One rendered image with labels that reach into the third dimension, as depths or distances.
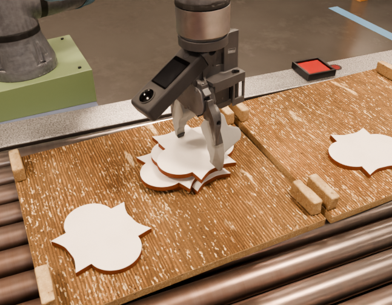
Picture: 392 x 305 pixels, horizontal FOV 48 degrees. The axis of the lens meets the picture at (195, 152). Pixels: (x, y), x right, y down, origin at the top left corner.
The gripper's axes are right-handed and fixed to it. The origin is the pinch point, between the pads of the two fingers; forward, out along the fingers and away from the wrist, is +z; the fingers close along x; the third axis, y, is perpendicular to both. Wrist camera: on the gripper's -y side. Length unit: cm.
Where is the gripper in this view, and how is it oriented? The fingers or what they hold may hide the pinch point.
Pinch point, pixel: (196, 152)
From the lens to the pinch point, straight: 73.1
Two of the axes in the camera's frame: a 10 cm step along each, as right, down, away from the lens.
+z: 0.3, 8.0, 6.0
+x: -5.9, -4.7, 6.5
